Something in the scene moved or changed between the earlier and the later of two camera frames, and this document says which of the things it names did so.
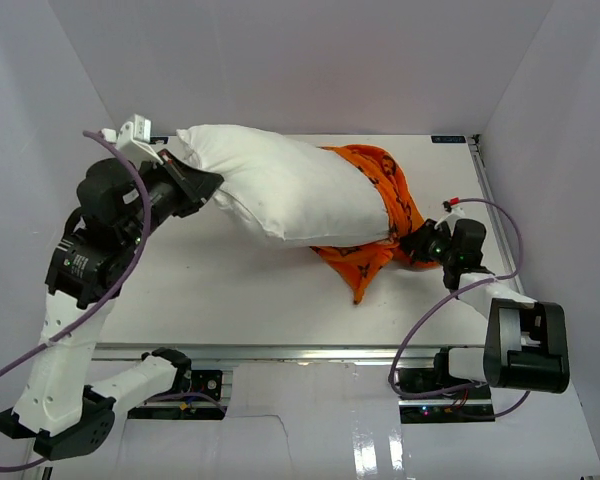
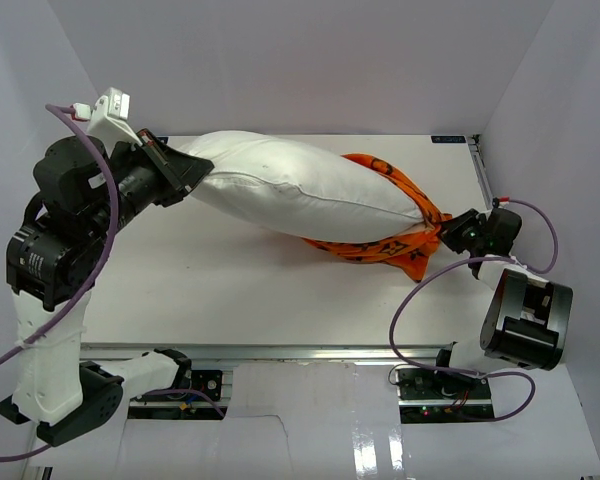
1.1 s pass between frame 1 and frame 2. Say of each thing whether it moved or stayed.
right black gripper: moved
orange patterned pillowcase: moved
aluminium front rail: stayed
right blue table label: stayed
